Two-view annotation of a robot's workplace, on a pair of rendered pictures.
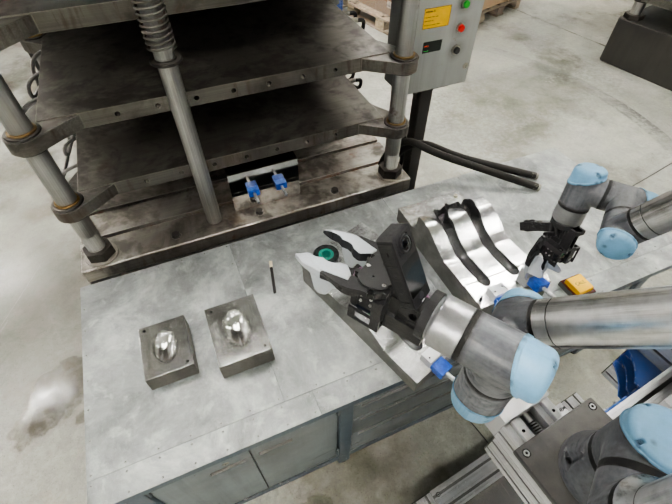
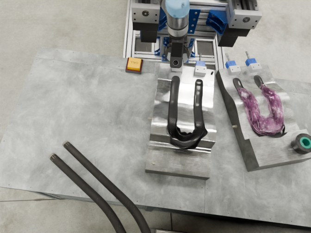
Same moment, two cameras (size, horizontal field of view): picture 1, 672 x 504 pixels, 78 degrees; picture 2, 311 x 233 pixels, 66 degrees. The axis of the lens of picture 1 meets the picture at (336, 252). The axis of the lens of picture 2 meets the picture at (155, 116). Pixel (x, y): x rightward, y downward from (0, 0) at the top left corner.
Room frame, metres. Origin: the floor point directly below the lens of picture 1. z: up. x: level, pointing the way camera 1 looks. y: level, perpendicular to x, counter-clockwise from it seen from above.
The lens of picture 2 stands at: (1.42, -0.39, 1.82)
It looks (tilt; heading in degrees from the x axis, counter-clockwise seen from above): 66 degrees down; 202
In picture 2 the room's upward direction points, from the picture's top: 9 degrees clockwise
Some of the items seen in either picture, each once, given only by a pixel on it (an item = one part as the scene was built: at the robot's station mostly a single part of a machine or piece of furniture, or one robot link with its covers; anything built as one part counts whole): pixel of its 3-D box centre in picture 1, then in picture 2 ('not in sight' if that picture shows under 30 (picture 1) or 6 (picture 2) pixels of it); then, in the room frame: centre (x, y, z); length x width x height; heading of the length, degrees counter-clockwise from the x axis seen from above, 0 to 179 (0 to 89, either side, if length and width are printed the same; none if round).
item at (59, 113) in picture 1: (219, 65); not in sight; (1.54, 0.43, 1.20); 1.29 x 0.83 x 0.19; 113
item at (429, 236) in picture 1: (467, 242); (182, 116); (0.96, -0.45, 0.87); 0.50 x 0.26 x 0.14; 23
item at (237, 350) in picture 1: (239, 334); not in sight; (0.62, 0.28, 0.84); 0.20 x 0.15 x 0.07; 23
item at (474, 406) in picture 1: (487, 378); not in sight; (0.26, -0.22, 1.34); 0.11 x 0.08 x 0.11; 145
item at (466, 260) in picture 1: (471, 236); (187, 108); (0.94, -0.44, 0.92); 0.35 x 0.16 x 0.09; 23
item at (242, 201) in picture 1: (248, 150); not in sight; (1.48, 0.37, 0.87); 0.50 x 0.27 x 0.17; 23
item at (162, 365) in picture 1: (168, 351); not in sight; (0.57, 0.48, 0.83); 0.17 x 0.13 x 0.06; 23
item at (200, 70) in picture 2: (506, 306); (200, 64); (0.68, -0.50, 0.89); 0.13 x 0.05 x 0.05; 23
